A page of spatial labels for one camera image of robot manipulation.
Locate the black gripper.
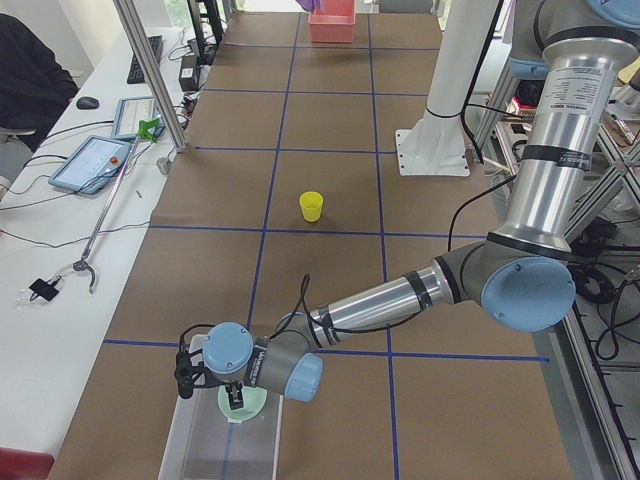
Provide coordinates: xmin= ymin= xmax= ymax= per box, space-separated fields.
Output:
xmin=224 ymin=382 xmax=243 ymax=409

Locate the pale green ceramic bowl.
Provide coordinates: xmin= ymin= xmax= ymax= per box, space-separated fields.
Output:
xmin=218 ymin=386 xmax=268 ymax=423

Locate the purple microfiber cloth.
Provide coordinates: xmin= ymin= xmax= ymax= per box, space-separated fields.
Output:
xmin=296 ymin=0 xmax=324 ymax=13

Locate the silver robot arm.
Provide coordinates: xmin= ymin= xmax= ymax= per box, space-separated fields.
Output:
xmin=174 ymin=1 xmax=639 ymax=408

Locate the translucent white plastic box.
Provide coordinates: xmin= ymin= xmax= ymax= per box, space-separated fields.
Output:
xmin=158 ymin=323 xmax=283 ymax=479

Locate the yellow plastic cup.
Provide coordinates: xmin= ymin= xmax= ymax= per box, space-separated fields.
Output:
xmin=299 ymin=191 xmax=324 ymax=223

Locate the small black clip device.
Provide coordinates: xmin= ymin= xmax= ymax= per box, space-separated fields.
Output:
xmin=29 ymin=276 xmax=61 ymax=302

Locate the red object at corner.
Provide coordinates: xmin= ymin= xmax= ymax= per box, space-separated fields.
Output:
xmin=1 ymin=448 xmax=54 ymax=480

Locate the small metal cylinder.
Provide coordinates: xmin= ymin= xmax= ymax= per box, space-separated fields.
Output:
xmin=156 ymin=157 xmax=170 ymax=175

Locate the near blue teach pendant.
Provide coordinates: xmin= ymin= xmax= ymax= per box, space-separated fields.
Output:
xmin=48 ymin=136 xmax=132 ymax=195

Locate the blue teach pendant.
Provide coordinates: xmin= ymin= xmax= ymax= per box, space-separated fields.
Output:
xmin=111 ymin=96 xmax=164 ymax=141
xmin=48 ymin=136 xmax=132 ymax=195

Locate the silver reacher grabber tool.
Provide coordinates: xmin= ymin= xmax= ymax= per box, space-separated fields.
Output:
xmin=72 ymin=118 xmax=165 ymax=295

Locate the far blue teach pendant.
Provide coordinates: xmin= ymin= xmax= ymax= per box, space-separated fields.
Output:
xmin=111 ymin=96 xmax=164 ymax=141

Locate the black power adapter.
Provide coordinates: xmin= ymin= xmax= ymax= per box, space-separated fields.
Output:
xmin=178 ymin=55 xmax=200 ymax=92

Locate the black computer mouse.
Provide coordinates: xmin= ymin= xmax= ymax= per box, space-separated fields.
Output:
xmin=75 ymin=96 xmax=100 ymax=110

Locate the black keyboard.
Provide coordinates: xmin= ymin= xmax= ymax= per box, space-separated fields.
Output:
xmin=126 ymin=34 xmax=165 ymax=85

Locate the person in black clothes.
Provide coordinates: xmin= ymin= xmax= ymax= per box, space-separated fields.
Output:
xmin=1 ymin=14 xmax=79 ymax=151

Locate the pink plastic bin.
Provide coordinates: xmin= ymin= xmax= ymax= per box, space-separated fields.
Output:
xmin=308 ymin=0 xmax=356 ymax=44

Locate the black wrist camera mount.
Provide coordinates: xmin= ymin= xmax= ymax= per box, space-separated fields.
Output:
xmin=174 ymin=349 xmax=206 ymax=399

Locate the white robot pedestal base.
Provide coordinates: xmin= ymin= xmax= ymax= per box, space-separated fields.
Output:
xmin=395 ymin=0 xmax=502 ymax=177

